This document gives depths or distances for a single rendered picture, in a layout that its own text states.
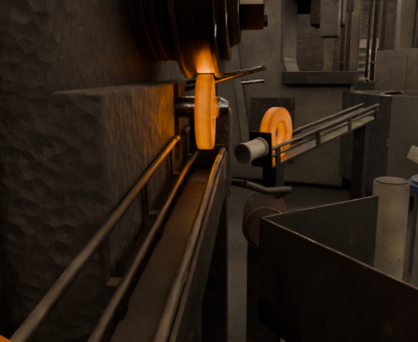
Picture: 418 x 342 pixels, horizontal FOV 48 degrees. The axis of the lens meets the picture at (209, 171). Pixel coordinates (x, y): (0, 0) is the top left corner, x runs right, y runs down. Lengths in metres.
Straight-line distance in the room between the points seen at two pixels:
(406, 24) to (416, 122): 6.86
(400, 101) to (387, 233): 1.46
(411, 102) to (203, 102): 2.28
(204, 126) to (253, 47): 2.80
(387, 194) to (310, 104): 2.02
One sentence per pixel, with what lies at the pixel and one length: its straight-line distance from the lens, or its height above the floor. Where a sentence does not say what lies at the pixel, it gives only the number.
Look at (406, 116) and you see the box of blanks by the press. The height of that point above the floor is 0.62.
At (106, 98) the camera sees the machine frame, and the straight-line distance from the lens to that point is 0.55.
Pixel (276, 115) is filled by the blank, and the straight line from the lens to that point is 1.40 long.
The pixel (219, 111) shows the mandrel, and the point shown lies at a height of 0.81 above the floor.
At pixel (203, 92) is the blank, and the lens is 0.93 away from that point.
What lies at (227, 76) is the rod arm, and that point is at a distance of 1.09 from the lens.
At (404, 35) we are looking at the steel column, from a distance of 9.90.
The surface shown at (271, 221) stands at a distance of 0.56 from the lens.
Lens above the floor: 0.89
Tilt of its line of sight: 12 degrees down
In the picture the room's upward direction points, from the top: straight up
